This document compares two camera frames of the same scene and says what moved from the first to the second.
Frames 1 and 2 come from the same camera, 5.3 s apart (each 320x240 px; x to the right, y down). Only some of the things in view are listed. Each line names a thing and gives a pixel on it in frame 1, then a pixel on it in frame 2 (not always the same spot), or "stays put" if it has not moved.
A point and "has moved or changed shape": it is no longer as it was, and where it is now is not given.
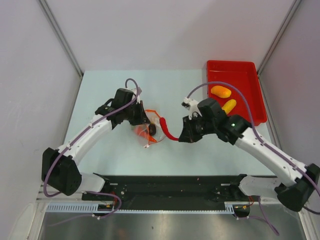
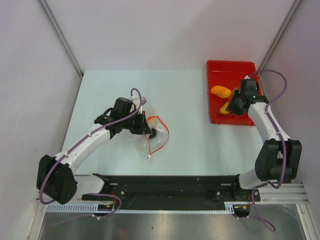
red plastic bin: (243, 75) stays put
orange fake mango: (221, 91) stays put
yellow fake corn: (229, 105) stays put
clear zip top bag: (148, 134) has moved or changed shape
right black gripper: (188, 134) to (232, 109)
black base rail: (168, 189) stays put
